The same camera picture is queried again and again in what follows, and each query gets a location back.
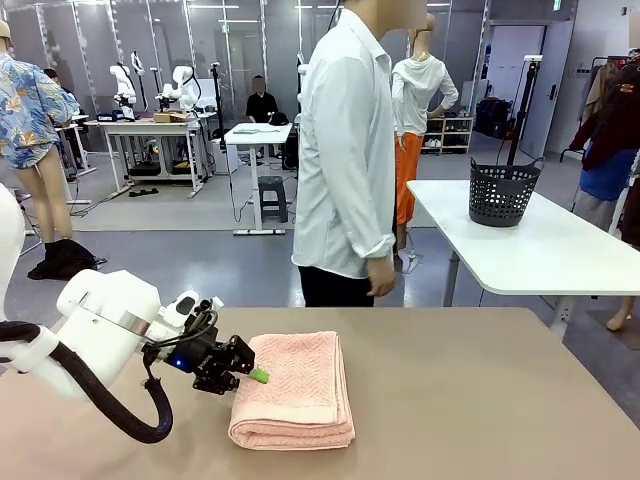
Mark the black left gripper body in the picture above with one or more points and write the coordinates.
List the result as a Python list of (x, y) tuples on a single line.
[(205, 352)]

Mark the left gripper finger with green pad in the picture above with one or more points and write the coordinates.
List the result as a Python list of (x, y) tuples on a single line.
[(215, 382), (242, 357)]

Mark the pink towel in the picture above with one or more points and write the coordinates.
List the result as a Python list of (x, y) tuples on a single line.
[(295, 390)]

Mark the black perforated laundry basket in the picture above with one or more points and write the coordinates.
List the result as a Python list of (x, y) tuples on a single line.
[(502, 195)]

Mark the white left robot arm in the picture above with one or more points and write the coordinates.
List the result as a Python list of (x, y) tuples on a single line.
[(100, 325)]

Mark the person's right forearm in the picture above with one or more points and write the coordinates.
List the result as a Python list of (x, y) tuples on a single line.
[(367, 225)]

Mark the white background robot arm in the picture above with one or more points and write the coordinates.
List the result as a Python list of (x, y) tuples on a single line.
[(124, 87), (181, 90), (302, 67)]

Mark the person's right hand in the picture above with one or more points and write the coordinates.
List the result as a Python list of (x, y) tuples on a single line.
[(382, 277)]

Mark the grey step stool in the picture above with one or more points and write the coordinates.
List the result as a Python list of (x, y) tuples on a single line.
[(272, 197)]

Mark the black clothes heap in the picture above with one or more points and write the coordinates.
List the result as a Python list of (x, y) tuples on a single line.
[(62, 262)]

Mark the small white standing desk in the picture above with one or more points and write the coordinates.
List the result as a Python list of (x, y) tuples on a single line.
[(255, 137)]

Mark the black folding chair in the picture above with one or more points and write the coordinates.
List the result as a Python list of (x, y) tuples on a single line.
[(27, 215)]

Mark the person in white shirt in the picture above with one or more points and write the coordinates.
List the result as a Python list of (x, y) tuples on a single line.
[(340, 150)]

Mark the long white robot desk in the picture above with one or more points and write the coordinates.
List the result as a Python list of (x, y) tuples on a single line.
[(145, 125)]

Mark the flat cardboard box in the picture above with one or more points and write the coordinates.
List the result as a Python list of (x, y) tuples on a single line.
[(170, 117)]

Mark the black cap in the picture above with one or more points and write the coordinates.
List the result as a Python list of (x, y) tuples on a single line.
[(280, 119)]

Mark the thin black tripod stand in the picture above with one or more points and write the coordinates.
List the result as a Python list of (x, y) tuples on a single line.
[(217, 100)]

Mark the black desk sign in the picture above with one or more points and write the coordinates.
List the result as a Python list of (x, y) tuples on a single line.
[(107, 117)]

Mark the seated person in black shirt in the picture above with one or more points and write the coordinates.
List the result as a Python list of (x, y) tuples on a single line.
[(261, 102)]

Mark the mannequin in floral shirt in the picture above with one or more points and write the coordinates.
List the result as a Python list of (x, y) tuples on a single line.
[(25, 110)]

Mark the wooden shoe shelf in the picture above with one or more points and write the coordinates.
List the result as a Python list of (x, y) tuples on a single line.
[(450, 132)]

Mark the seated person with dark hair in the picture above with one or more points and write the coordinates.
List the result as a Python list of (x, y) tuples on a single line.
[(57, 82)]

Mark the mannequin in white hoodie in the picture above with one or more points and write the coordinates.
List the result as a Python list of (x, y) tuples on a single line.
[(422, 90)]

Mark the white table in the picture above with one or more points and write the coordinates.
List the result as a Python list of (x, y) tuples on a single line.
[(550, 250)]

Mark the black suitcase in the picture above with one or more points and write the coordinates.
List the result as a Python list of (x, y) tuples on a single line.
[(492, 117)]

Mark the tall black tripod stand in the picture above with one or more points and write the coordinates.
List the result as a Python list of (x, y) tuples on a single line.
[(522, 110)]

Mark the bare mannequin leg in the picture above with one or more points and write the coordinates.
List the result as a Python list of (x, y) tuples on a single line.
[(620, 315)]

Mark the blue hanging garment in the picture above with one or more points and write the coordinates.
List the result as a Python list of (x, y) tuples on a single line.
[(607, 175)]

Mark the grey door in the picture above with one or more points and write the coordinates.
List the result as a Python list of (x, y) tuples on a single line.
[(555, 90)]

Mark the beige hanging coat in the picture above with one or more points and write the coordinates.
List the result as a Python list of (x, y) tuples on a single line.
[(597, 95)]

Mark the dark brown hanging jacket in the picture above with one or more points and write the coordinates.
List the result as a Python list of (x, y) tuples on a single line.
[(617, 115)]

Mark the black clothes rack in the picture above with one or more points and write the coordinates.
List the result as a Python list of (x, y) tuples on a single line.
[(595, 62)]

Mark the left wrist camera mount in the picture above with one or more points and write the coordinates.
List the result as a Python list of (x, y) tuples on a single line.
[(182, 306)]

